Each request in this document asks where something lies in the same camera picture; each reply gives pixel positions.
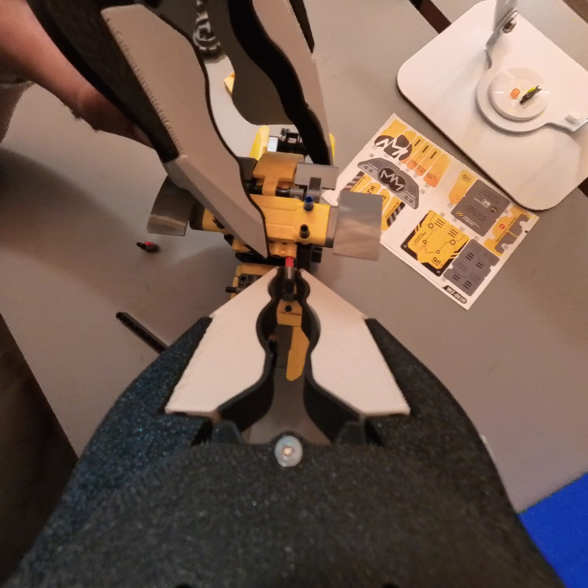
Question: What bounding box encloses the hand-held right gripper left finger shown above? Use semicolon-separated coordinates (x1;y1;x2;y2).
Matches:
164;267;288;417

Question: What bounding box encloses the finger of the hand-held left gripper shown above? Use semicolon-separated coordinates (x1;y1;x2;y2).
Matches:
101;4;270;256
229;0;334;166

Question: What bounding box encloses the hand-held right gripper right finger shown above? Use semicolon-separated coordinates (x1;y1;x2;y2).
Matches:
295;268;411;418

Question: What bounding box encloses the black axle rod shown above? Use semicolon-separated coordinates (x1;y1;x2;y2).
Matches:
115;311;170;354

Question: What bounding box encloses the yellow toy brick robot model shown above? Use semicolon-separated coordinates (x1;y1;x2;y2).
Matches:
147;126;383;383

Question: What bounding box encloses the person's left hand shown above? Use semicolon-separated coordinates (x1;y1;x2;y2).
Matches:
0;4;153;149

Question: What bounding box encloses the yellow grey sticker sheet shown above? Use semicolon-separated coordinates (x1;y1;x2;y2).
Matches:
321;113;539;311

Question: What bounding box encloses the white book stand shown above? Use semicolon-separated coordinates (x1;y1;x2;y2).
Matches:
396;0;588;211

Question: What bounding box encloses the blue storage bin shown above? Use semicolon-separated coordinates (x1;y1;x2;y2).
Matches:
518;498;588;588

